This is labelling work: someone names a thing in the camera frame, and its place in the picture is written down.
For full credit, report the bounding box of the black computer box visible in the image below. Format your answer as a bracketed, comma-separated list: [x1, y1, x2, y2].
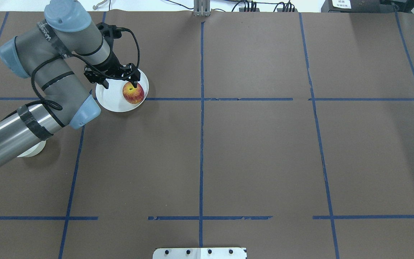
[321, 0, 395, 13]

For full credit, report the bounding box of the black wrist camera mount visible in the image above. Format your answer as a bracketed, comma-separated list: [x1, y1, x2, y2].
[96, 22, 122, 49]

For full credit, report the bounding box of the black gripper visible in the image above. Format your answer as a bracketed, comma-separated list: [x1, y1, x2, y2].
[84, 54, 140, 90]

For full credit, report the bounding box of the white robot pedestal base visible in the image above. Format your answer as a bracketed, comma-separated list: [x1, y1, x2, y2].
[152, 247, 248, 259]

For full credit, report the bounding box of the white bowl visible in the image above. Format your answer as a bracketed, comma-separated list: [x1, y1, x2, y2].
[17, 141, 46, 158]

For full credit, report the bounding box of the aluminium frame post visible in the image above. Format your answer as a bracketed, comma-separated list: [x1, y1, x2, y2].
[193, 0, 211, 17]

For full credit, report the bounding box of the white round plate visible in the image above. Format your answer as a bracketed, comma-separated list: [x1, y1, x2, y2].
[94, 69, 149, 113]

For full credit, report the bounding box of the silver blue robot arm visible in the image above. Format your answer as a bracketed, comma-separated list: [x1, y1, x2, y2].
[0, 0, 140, 167]

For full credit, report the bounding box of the red yellow apple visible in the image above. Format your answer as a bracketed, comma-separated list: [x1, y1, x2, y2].
[122, 82, 145, 105]

